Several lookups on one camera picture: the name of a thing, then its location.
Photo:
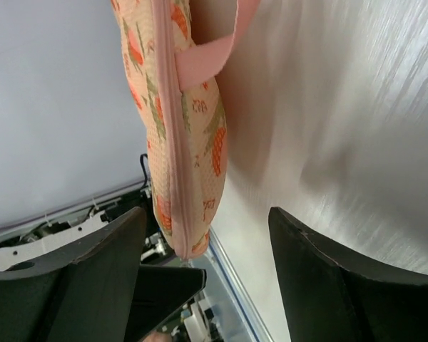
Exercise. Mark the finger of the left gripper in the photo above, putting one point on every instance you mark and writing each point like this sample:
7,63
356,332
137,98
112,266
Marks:
160,292

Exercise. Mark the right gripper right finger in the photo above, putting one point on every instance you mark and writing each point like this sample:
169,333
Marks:
330,292

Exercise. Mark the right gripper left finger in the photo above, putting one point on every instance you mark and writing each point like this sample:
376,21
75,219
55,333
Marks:
79,292

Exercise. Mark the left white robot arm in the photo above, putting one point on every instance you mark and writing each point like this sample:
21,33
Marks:
26,243

